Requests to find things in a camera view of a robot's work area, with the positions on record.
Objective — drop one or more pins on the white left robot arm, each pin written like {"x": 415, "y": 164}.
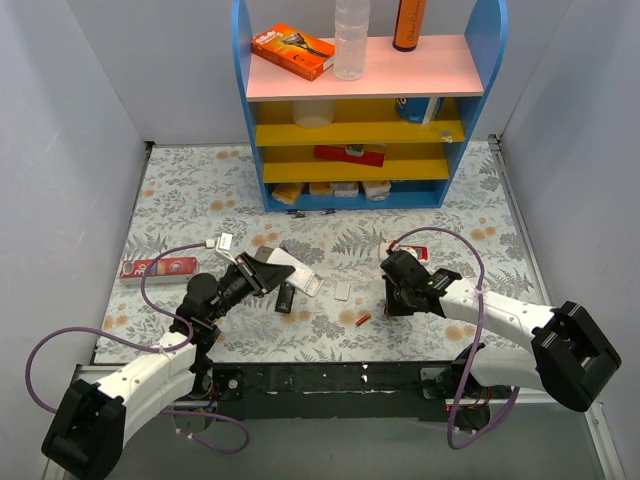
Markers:
{"x": 94, "y": 421}

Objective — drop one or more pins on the white tissue pack middle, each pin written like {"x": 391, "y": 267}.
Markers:
{"x": 345, "y": 189}

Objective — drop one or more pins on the yellow tissue pack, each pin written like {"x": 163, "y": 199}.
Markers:
{"x": 288, "y": 193}

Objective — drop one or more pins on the orange razor box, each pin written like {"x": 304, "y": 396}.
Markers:
{"x": 297, "y": 52}

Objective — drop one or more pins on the red white remote control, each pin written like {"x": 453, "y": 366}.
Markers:
{"x": 420, "y": 253}

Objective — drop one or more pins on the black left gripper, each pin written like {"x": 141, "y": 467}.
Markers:
{"x": 252, "y": 275}

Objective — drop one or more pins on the blue shelf unit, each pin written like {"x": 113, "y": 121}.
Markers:
{"x": 419, "y": 165}

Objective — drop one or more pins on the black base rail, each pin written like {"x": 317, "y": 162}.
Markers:
{"x": 326, "y": 390}

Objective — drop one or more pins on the red flat box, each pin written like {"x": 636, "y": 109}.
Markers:
{"x": 361, "y": 154}

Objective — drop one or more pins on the grey remote control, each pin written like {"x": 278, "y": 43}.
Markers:
{"x": 263, "y": 253}

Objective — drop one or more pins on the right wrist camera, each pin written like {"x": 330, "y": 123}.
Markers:
{"x": 395, "y": 246}

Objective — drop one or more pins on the white battery cover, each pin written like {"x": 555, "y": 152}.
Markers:
{"x": 342, "y": 291}

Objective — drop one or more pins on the small clip on shelf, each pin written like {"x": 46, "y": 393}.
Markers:
{"x": 446, "y": 136}

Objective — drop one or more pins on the orange cologne bottle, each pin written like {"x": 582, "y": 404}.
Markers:
{"x": 408, "y": 25}

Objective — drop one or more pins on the red battery lower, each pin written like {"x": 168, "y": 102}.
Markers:
{"x": 363, "y": 319}

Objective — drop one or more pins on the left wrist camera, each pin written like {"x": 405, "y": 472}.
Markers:
{"x": 223, "y": 247}

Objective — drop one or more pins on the blue white can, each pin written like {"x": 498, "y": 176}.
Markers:
{"x": 419, "y": 111}

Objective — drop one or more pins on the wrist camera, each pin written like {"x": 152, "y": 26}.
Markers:
{"x": 395, "y": 246}
{"x": 223, "y": 247}

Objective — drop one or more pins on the floral table mat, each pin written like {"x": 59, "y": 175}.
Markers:
{"x": 193, "y": 193}

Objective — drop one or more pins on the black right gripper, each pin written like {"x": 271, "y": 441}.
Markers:
{"x": 400, "y": 301}

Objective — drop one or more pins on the black remote control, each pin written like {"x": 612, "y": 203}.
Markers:
{"x": 285, "y": 297}

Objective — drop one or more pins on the clear plastic bottle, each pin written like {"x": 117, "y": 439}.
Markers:
{"x": 351, "y": 21}

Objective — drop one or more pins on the red toothpaste box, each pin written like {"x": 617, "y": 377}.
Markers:
{"x": 175, "y": 270}

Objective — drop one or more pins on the white plastic cup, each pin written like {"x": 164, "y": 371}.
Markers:
{"x": 312, "y": 114}

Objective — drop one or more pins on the white tissue pack right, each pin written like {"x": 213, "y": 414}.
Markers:
{"x": 376, "y": 190}

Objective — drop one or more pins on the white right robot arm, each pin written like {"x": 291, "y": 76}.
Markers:
{"x": 560, "y": 350}

